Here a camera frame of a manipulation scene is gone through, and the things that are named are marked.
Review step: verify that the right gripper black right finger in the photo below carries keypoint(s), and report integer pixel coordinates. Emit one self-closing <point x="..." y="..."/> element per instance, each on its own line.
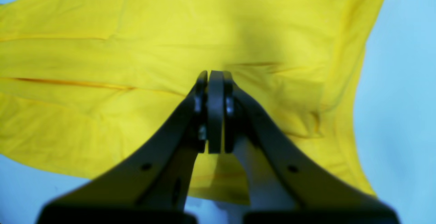
<point x="285" y="185"/>

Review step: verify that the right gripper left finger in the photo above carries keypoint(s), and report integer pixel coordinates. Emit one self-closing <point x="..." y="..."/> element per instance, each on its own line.
<point x="151" y="185"/>

